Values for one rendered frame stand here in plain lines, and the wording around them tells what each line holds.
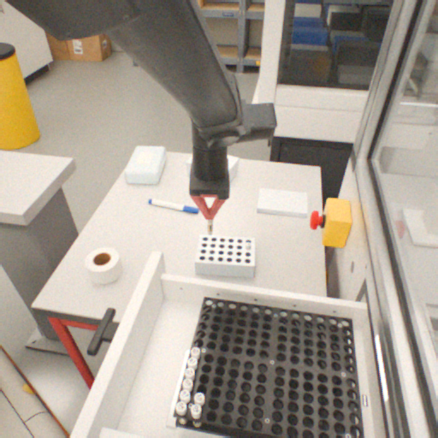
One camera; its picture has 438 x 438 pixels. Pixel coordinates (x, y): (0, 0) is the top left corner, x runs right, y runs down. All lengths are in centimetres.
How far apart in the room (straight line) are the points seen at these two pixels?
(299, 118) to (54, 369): 130
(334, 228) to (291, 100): 52
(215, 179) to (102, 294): 35
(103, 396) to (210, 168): 35
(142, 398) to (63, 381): 104
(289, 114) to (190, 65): 86
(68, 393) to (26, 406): 32
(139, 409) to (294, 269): 43
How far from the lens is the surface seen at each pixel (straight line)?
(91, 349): 53
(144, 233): 87
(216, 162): 57
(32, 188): 112
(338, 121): 115
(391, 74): 68
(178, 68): 29
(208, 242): 78
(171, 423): 53
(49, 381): 161
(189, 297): 62
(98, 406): 47
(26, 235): 117
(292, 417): 52
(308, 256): 83
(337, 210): 72
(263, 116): 55
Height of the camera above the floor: 135
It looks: 42 degrees down
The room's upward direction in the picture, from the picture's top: straight up
